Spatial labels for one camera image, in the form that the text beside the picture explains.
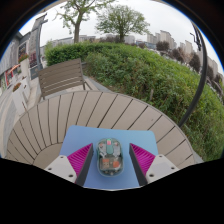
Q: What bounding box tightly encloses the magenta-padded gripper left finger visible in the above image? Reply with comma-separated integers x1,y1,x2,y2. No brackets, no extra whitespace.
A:
43,142,95,187

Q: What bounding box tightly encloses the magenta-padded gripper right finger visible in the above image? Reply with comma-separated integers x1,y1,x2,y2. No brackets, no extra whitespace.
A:
128,142,181,187

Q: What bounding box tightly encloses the transparent green computer mouse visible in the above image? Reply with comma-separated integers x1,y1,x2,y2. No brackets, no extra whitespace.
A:
95,137,124,177

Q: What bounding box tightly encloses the blue rectangular mouse pad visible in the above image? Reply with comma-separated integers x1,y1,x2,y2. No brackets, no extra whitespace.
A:
59,124,160,190

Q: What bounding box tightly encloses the brown slatted outdoor chair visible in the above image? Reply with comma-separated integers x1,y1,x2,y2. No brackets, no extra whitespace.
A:
35,58,92,102

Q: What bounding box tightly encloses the white flower planter box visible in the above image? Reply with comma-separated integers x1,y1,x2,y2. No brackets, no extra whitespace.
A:
11,82,30,116
17,53,32,83

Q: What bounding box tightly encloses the green hedge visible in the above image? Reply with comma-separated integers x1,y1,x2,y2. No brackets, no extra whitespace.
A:
44,41,224,163

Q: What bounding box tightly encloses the dark curved umbrella pole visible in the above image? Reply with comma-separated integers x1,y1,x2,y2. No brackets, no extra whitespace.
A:
178,23,208,128

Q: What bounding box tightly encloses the dark standing sign board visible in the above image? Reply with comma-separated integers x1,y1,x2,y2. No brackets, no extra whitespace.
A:
28,13,48,80

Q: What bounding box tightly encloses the group of distant buildings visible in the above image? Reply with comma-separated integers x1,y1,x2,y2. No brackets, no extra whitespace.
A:
146,29,224,88

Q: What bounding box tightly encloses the tree with sparse crown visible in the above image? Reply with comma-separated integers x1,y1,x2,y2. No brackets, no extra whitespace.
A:
56,0,116,44

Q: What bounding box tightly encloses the tree with dense round crown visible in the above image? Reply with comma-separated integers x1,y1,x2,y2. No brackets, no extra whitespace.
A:
95,4,151,43

